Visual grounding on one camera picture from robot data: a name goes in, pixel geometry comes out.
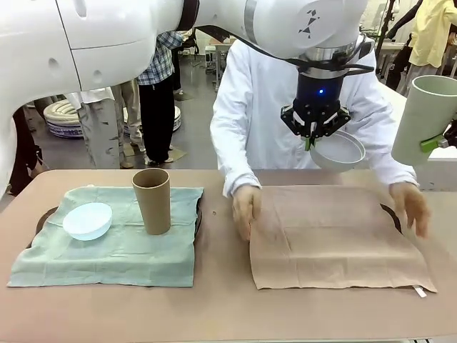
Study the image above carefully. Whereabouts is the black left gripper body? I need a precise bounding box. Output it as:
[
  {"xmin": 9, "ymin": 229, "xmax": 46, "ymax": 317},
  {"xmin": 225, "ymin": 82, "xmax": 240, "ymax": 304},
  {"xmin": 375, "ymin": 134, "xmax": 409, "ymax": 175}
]
[{"xmin": 294, "ymin": 69, "xmax": 348, "ymax": 121}]

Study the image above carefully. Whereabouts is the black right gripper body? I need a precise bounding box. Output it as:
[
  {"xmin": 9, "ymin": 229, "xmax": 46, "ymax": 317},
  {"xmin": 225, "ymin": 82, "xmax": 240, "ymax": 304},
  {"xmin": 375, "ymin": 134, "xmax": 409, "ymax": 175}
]
[{"xmin": 442, "ymin": 119, "xmax": 457, "ymax": 149}]

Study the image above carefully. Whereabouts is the tall grey-green cup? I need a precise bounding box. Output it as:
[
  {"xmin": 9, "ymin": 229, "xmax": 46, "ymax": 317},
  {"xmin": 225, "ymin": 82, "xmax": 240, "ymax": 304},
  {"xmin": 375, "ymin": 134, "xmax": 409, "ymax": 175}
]
[{"xmin": 391, "ymin": 74, "xmax": 457, "ymax": 166}]

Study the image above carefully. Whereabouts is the white bowl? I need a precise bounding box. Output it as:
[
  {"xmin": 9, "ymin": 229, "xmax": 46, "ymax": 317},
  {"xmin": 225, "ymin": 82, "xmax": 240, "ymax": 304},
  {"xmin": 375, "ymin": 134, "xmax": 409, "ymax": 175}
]
[{"xmin": 308, "ymin": 129, "xmax": 367, "ymax": 174}]

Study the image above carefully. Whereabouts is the beige cloth mat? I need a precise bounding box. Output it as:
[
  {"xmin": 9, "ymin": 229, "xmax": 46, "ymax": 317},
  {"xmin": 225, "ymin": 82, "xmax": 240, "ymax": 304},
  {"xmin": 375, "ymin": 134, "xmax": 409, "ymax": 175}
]
[{"xmin": 248, "ymin": 184, "xmax": 438, "ymax": 299}]

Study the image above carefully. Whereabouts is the tall brown cup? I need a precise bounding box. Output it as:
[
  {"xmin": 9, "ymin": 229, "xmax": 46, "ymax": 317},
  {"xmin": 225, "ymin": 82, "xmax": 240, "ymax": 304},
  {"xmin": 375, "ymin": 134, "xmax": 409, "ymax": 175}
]
[{"xmin": 131, "ymin": 168, "xmax": 173, "ymax": 236}]

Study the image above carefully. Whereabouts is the teal cloth mat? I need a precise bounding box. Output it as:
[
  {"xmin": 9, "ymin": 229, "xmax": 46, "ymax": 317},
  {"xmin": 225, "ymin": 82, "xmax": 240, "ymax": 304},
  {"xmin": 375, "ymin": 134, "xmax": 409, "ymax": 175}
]
[{"xmin": 6, "ymin": 184, "xmax": 205, "ymax": 289}]

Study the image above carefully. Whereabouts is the light blue bowl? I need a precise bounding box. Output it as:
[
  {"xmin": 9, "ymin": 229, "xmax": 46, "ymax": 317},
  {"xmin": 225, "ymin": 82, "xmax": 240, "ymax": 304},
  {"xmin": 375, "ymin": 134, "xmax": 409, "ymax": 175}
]
[{"xmin": 62, "ymin": 202, "xmax": 114, "ymax": 242}]

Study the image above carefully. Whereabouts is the person's left forearm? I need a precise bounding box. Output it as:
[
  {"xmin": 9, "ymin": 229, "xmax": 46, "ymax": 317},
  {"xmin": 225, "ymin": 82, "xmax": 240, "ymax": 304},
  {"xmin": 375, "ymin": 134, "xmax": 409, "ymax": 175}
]
[{"xmin": 367, "ymin": 117, "xmax": 419, "ymax": 190}]

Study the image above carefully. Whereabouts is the person's right forearm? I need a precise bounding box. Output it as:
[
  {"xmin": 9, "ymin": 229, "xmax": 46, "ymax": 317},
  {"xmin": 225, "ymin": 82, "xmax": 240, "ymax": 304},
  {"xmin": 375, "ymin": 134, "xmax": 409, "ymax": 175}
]
[{"xmin": 210, "ymin": 121, "xmax": 263, "ymax": 198}]

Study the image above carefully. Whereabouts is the dark brown plastic tray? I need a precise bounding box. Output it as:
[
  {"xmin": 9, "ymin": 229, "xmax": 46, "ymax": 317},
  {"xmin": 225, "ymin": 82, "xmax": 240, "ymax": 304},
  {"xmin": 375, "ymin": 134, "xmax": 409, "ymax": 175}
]
[
  {"xmin": 379, "ymin": 202, "xmax": 404, "ymax": 236},
  {"xmin": 26, "ymin": 189, "xmax": 206, "ymax": 249}
]

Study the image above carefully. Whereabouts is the person's left hand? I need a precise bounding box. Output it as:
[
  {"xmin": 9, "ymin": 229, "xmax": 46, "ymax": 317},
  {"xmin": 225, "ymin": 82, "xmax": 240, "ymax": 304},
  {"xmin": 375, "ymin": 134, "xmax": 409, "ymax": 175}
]
[{"xmin": 388, "ymin": 181, "xmax": 432, "ymax": 239}]

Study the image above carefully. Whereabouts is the person's right hand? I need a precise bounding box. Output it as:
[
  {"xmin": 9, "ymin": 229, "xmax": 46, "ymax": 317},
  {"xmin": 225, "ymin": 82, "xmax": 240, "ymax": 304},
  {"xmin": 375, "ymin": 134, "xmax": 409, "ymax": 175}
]
[{"xmin": 231, "ymin": 185, "xmax": 263, "ymax": 242}]

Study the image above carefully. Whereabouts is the large white table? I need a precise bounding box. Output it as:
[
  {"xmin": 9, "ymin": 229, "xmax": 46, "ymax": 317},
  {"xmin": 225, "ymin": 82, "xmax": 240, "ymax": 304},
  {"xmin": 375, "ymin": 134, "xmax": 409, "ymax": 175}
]
[{"xmin": 374, "ymin": 76, "xmax": 457, "ymax": 192}]

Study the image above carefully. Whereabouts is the person in white hoodie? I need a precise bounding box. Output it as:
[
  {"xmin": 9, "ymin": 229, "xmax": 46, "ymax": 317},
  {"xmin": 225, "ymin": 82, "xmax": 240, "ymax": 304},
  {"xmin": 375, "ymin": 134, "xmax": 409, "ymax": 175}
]
[{"xmin": 209, "ymin": 38, "xmax": 419, "ymax": 198}]

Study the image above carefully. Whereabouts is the long grey workbench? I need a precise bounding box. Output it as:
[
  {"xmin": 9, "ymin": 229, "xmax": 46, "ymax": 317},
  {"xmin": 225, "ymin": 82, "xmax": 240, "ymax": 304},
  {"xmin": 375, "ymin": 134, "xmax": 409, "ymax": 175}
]
[{"xmin": 374, "ymin": 41, "xmax": 408, "ymax": 78}]

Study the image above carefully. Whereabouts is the black tripod stand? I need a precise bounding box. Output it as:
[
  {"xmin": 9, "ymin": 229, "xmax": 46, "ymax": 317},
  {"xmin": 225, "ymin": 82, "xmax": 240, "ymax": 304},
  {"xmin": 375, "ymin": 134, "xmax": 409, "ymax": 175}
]
[{"xmin": 376, "ymin": 0, "xmax": 399, "ymax": 81}]

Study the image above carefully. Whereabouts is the person in yellow shirt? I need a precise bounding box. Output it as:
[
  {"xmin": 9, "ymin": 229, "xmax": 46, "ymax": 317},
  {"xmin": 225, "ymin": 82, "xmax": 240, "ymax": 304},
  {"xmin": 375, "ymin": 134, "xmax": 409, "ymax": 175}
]
[{"xmin": 385, "ymin": 0, "xmax": 457, "ymax": 94}]

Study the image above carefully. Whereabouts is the cluttered background workbench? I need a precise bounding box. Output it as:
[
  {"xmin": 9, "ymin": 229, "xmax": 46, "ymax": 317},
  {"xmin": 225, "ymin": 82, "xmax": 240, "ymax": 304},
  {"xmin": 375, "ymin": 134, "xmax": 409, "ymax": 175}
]
[{"xmin": 203, "ymin": 35, "xmax": 229, "ymax": 94}]

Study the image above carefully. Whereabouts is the black office chair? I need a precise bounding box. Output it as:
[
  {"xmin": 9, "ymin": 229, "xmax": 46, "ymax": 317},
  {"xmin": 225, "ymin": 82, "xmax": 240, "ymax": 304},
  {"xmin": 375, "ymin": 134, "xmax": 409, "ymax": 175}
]
[{"xmin": 180, "ymin": 34, "xmax": 199, "ymax": 58}]

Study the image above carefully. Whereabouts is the person in plaid shirt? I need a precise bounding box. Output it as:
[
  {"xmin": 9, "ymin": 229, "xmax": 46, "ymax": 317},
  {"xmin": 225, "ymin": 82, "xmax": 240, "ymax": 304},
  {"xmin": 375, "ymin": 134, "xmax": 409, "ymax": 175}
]
[{"xmin": 136, "ymin": 30, "xmax": 185, "ymax": 166}]

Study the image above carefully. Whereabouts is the person in beige trousers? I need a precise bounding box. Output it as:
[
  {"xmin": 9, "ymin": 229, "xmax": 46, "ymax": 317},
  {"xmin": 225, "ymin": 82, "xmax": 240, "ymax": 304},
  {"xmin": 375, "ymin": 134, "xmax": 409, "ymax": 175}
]
[{"xmin": 121, "ymin": 79, "xmax": 144, "ymax": 151}]

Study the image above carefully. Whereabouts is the person in white shirt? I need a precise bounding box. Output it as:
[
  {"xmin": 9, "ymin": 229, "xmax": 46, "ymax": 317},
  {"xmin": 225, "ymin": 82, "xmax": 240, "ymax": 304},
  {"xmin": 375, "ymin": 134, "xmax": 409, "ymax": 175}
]
[{"xmin": 76, "ymin": 87, "xmax": 124, "ymax": 169}]

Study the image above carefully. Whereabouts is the white ribbed round tub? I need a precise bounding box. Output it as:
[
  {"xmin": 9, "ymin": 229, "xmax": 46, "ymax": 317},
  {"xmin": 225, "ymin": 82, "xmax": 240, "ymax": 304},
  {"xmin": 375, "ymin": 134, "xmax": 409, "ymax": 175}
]
[{"xmin": 42, "ymin": 99, "xmax": 184, "ymax": 139}]

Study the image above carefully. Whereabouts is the person in dark red clothes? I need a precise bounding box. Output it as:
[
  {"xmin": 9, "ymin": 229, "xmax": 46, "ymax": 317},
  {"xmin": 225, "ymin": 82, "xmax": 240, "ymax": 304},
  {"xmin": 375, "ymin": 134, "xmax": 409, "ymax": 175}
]
[{"xmin": 9, "ymin": 106, "xmax": 46, "ymax": 198}]

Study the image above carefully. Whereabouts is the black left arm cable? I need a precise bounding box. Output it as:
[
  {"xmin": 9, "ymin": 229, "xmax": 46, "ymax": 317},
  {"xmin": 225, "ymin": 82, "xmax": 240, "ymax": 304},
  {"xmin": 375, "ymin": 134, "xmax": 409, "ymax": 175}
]
[{"xmin": 194, "ymin": 24, "xmax": 376, "ymax": 78}]

